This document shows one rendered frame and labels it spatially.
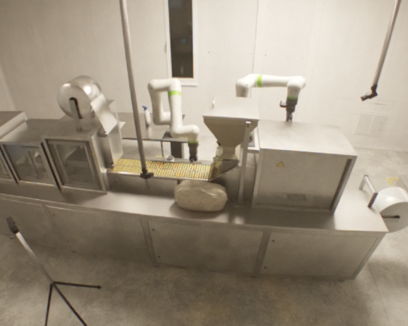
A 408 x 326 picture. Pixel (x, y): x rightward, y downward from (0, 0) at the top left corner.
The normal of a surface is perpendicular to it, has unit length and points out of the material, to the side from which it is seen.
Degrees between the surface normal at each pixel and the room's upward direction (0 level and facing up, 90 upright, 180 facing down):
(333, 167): 90
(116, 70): 90
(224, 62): 90
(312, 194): 90
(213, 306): 0
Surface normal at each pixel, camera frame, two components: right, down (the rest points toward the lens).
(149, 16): -0.13, 0.57
